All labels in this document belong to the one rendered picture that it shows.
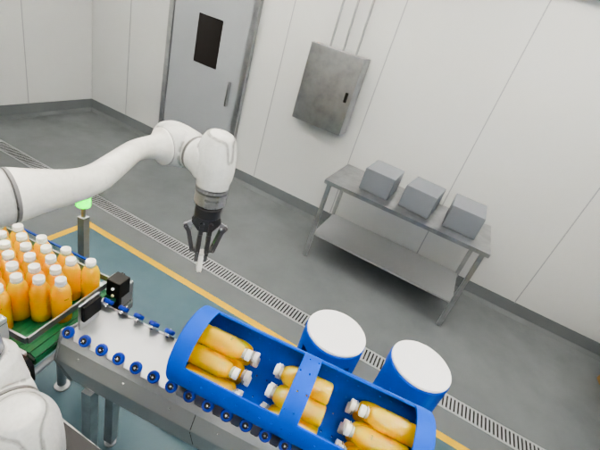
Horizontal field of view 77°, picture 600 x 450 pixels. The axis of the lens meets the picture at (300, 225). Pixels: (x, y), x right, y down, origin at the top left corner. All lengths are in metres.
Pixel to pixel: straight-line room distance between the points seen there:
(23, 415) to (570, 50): 4.22
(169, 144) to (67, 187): 0.34
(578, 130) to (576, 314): 1.90
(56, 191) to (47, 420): 0.54
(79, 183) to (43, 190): 0.07
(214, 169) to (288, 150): 3.80
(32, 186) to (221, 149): 0.42
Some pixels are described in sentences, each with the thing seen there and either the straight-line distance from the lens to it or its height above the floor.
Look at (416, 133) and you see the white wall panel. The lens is 4.28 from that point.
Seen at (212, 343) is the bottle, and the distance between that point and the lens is 1.40.
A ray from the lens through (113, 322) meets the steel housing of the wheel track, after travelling 1.78.
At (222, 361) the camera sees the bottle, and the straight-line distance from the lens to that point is 1.39.
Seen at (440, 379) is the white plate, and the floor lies 1.04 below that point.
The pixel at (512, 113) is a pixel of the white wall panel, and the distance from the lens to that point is 4.21.
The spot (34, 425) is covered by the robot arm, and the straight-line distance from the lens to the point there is 1.10.
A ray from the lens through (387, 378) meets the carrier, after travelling 1.85.
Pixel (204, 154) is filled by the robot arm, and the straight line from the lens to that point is 1.01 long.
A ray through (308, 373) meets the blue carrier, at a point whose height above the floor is 1.23.
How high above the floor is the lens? 2.22
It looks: 29 degrees down
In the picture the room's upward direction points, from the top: 18 degrees clockwise
